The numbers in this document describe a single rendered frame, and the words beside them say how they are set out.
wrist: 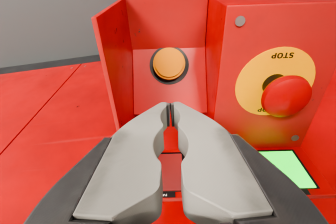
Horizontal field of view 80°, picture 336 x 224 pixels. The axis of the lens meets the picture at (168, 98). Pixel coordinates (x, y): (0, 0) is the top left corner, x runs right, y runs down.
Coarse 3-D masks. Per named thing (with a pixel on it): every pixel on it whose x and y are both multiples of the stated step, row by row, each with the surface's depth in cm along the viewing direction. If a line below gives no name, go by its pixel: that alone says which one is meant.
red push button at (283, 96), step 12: (264, 84) 19; (276, 84) 16; (288, 84) 16; (300, 84) 16; (264, 96) 17; (276, 96) 16; (288, 96) 16; (300, 96) 16; (264, 108) 17; (276, 108) 17; (288, 108) 17; (300, 108) 17
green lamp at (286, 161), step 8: (264, 152) 23; (272, 152) 23; (280, 152) 22; (288, 152) 22; (272, 160) 22; (280, 160) 22; (288, 160) 22; (296, 160) 22; (280, 168) 21; (288, 168) 21; (296, 168) 21; (288, 176) 20; (296, 176) 20; (304, 176) 20; (296, 184) 19; (304, 184) 19; (312, 184) 19
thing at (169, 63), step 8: (168, 48) 24; (160, 56) 24; (168, 56) 24; (176, 56) 24; (160, 64) 24; (168, 64) 24; (176, 64) 24; (184, 64) 24; (160, 72) 24; (168, 72) 24; (176, 72) 23
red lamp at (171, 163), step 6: (162, 156) 23; (168, 156) 23; (174, 156) 22; (180, 156) 22; (162, 162) 22; (168, 162) 22; (174, 162) 22; (180, 162) 22; (162, 168) 21; (168, 168) 21; (174, 168) 21; (180, 168) 21; (162, 174) 21; (168, 174) 21; (174, 174) 21; (180, 174) 20; (162, 180) 20; (168, 180) 20; (174, 180) 20; (180, 180) 20; (168, 186) 19; (174, 186) 19; (180, 186) 19
